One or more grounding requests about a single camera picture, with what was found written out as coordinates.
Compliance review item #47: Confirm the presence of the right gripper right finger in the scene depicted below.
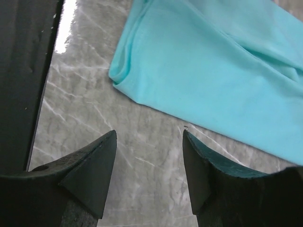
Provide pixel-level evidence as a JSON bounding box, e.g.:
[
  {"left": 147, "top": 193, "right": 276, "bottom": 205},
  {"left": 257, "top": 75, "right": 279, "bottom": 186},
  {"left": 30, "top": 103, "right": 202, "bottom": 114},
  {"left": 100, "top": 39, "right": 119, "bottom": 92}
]
[{"left": 183, "top": 131, "right": 303, "bottom": 227}]

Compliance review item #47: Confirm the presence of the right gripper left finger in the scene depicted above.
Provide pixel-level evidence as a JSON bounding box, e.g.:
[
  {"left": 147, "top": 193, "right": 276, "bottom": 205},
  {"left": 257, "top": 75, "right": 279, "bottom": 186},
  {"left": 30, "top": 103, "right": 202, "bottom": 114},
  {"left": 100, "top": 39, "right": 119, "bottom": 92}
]
[{"left": 0, "top": 130, "right": 117, "bottom": 227}]

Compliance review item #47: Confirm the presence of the teal t-shirt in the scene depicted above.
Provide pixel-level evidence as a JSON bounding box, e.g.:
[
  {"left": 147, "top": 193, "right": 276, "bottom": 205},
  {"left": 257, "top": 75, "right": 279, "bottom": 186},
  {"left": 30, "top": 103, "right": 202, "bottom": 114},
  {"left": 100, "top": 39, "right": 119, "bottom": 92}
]
[{"left": 109, "top": 0, "right": 303, "bottom": 165}]

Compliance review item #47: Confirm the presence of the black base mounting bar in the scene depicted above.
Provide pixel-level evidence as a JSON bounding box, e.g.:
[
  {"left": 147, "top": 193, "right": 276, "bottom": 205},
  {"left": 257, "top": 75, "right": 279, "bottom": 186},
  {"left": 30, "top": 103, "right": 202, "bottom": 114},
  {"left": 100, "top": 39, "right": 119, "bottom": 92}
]
[{"left": 0, "top": 0, "right": 63, "bottom": 175}]

